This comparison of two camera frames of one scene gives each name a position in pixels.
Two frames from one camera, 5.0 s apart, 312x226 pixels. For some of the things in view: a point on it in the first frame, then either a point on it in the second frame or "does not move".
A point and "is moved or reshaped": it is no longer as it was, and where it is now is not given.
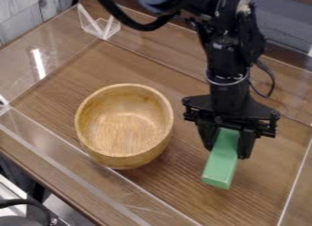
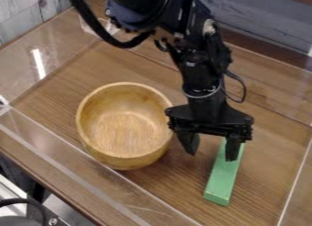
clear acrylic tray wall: [81, 174] does not move
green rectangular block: [222, 164] is moved or reshaped
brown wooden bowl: [124, 124] does not move
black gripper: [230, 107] → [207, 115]
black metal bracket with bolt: [53, 220] does not move
